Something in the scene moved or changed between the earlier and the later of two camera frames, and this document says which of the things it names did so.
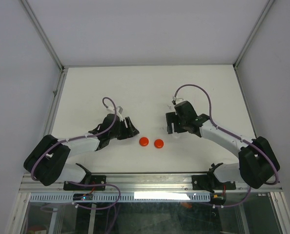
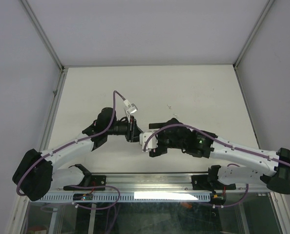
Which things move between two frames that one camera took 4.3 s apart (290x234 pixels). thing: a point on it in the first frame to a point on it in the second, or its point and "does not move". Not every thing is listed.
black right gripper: [171, 117] to [160, 150]
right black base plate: [211, 182] does not move
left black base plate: [95, 179] does not move
